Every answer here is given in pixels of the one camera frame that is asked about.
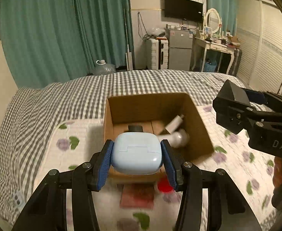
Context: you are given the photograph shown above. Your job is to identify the black wall television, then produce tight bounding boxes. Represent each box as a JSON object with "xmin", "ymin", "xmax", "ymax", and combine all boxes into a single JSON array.
[{"xmin": 164, "ymin": 0, "xmax": 203, "ymax": 23}]

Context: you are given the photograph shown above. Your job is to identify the red cap bottle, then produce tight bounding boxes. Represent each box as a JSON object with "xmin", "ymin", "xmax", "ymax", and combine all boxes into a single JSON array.
[{"xmin": 156, "ymin": 177, "xmax": 174, "ymax": 193}]

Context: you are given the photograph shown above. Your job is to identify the green curtain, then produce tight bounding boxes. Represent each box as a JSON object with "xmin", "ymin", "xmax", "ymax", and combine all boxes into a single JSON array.
[
  {"xmin": 0, "ymin": 0, "xmax": 133, "ymax": 88},
  {"xmin": 207, "ymin": 0, "xmax": 238, "ymax": 34}
]

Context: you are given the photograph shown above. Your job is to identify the blue waste basket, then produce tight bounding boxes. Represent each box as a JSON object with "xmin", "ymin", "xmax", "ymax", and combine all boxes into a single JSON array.
[{"xmin": 203, "ymin": 61, "xmax": 217, "ymax": 73}]

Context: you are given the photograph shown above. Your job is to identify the oval white vanity mirror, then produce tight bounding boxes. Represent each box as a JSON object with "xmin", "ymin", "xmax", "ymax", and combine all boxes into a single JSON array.
[{"xmin": 203, "ymin": 8, "xmax": 222, "ymax": 34}]

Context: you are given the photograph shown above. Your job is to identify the grey checkered bedsheet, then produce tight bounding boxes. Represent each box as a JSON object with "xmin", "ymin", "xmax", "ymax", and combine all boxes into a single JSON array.
[{"xmin": 0, "ymin": 70, "xmax": 243, "ymax": 224}]

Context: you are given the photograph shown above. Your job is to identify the grey mini fridge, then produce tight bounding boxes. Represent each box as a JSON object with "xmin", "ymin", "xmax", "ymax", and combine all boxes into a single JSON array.
[{"xmin": 167, "ymin": 29, "xmax": 193, "ymax": 71}]

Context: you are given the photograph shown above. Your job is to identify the white dressing table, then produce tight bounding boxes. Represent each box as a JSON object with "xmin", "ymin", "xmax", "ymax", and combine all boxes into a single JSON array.
[{"xmin": 190, "ymin": 37, "xmax": 235, "ymax": 74}]

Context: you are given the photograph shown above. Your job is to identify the green curtain left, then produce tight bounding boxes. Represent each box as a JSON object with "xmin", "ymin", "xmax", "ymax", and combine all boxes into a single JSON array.
[{"xmin": 0, "ymin": 0, "xmax": 133, "ymax": 88}]

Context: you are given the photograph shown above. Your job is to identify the white louvered wardrobe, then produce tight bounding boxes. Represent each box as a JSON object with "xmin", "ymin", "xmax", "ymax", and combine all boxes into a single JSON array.
[{"xmin": 236, "ymin": 0, "xmax": 282, "ymax": 93}]

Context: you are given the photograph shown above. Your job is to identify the green curtain right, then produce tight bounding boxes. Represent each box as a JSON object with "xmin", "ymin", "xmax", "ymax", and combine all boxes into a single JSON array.
[{"xmin": 207, "ymin": 0, "xmax": 238, "ymax": 34}]

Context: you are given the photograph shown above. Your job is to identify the white floral quilt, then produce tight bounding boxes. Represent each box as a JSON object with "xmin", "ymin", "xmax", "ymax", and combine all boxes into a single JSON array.
[{"xmin": 32, "ymin": 104, "xmax": 280, "ymax": 231}]

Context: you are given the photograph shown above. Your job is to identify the dark suitcase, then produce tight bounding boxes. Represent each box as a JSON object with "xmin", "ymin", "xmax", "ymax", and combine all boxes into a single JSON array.
[{"xmin": 228, "ymin": 49, "xmax": 242, "ymax": 76}]

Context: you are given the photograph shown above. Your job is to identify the light blue earbuds case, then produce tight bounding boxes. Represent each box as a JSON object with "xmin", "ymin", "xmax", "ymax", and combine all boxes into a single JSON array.
[{"xmin": 111, "ymin": 132, "xmax": 162, "ymax": 175}]

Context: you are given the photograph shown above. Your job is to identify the clear water jug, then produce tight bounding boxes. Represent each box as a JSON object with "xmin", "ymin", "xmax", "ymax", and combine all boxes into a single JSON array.
[{"xmin": 89, "ymin": 59, "xmax": 116, "ymax": 76}]

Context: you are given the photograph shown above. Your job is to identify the right hand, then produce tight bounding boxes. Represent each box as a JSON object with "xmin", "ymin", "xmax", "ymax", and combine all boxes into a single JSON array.
[{"xmin": 272, "ymin": 157, "xmax": 282, "ymax": 194}]

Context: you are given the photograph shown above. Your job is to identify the white cylindrical bottle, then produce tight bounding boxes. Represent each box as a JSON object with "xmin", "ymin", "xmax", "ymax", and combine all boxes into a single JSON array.
[{"xmin": 157, "ymin": 129, "xmax": 189, "ymax": 149}]

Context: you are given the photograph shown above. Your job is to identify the white mop stick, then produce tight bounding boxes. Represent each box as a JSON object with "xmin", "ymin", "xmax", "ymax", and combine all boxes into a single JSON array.
[{"xmin": 123, "ymin": 9, "xmax": 133, "ymax": 71}]

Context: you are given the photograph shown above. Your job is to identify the white suitcase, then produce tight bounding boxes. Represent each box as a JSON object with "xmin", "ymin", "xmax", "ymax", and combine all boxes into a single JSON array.
[{"xmin": 146, "ymin": 38, "xmax": 169, "ymax": 70}]

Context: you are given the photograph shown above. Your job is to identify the pink wallet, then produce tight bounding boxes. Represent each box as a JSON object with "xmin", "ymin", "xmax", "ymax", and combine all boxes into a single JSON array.
[{"xmin": 120, "ymin": 184, "xmax": 155, "ymax": 209}]

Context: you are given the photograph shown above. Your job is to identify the black remote control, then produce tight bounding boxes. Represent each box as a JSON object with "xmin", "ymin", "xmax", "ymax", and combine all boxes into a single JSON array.
[{"xmin": 128, "ymin": 125, "xmax": 144, "ymax": 132}]

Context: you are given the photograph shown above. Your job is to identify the white plug charger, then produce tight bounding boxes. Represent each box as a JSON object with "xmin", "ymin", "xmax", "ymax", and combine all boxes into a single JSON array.
[{"xmin": 165, "ymin": 115, "xmax": 184, "ymax": 134}]

